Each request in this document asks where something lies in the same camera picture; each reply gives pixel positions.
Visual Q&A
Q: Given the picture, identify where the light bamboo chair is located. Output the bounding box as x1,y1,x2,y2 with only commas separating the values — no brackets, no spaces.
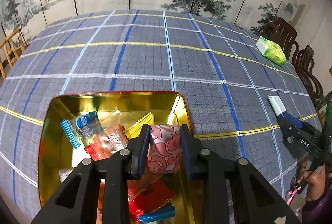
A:
1,24,28,80

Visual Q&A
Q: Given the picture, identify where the blue plaid tablecloth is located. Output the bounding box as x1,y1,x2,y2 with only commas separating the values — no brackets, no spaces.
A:
1,10,320,223

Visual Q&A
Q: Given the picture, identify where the blue clear snack packet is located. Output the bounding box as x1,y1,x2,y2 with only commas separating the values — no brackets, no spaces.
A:
60,111,103,149

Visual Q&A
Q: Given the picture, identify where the right hand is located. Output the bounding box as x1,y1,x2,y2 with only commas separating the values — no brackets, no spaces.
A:
296,166,326,202

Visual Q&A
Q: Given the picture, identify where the orange snack bag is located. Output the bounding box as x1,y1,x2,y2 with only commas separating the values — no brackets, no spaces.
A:
124,112,155,140

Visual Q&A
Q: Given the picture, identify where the red snack packet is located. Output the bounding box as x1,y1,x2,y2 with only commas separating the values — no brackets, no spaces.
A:
129,179,176,222

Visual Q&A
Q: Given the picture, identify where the blue white biscuit pack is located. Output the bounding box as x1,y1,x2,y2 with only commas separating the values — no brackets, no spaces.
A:
268,95,303,129

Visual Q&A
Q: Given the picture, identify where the small blue candy packet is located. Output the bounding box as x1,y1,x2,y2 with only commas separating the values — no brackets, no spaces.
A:
138,203,176,224

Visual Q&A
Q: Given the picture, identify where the green tissue pack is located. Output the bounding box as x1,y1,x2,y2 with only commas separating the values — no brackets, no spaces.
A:
255,36,286,66

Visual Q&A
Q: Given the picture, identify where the dark wooden chair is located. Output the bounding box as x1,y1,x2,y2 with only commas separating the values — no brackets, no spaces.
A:
260,16,299,61
292,45,323,102

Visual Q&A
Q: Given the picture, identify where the pink patterned snack packet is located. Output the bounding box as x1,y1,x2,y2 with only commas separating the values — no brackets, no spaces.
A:
147,125,181,173

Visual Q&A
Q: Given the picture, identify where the clear orange twist snack packet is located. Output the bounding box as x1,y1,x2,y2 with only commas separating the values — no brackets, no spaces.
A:
82,108,128,161

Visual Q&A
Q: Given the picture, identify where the gold metal tin tray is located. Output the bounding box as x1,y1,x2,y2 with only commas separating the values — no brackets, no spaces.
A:
38,91,192,209

